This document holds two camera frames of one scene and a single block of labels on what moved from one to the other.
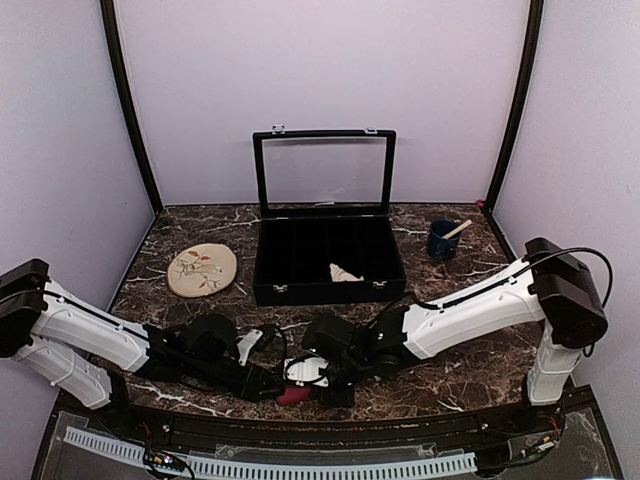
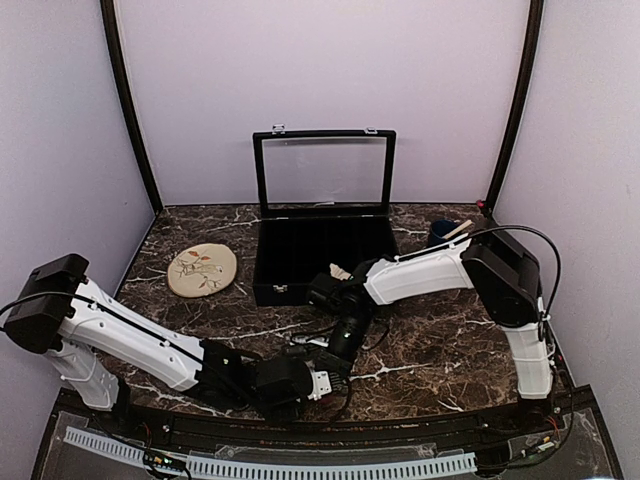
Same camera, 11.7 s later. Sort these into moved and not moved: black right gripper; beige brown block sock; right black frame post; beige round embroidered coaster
Moved: black right gripper
Not moved: right black frame post; beige round embroidered coaster; beige brown block sock
